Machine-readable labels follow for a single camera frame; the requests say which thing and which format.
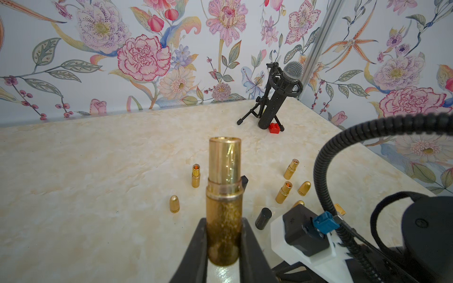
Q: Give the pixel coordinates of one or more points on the black microphone on tripod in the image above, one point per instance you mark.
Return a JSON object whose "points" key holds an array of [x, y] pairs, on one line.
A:
{"points": [[282, 83]]}

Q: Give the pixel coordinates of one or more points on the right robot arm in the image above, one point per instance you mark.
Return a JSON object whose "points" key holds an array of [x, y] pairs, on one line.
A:
{"points": [[426, 255]]}

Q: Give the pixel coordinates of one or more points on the gold lipstick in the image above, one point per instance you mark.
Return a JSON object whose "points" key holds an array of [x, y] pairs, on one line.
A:
{"points": [[289, 172], [283, 192], [224, 200], [196, 175]]}

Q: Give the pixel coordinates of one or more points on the red toy brick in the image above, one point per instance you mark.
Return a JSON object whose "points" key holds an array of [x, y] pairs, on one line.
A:
{"points": [[274, 128]]}

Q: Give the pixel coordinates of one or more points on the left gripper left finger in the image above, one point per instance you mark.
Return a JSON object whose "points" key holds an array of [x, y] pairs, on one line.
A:
{"points": [[193, 266]]}

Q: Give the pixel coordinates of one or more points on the gold lipstick cap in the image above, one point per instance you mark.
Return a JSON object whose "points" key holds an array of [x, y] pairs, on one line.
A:
{"points": [[174, 204], [299, 202], [340, 210], [304, 188]]}

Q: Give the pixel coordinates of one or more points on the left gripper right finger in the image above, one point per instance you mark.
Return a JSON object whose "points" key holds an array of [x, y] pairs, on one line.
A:
{"points": [[253, 267]]}

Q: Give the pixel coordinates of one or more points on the black lipstick cap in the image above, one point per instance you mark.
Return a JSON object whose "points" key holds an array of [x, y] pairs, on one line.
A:
{"points": [[263, 218], [244, 181]]}

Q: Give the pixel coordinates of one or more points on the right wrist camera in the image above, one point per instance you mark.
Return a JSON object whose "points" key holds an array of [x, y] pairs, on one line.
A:
{"points": [[309, 256]]}

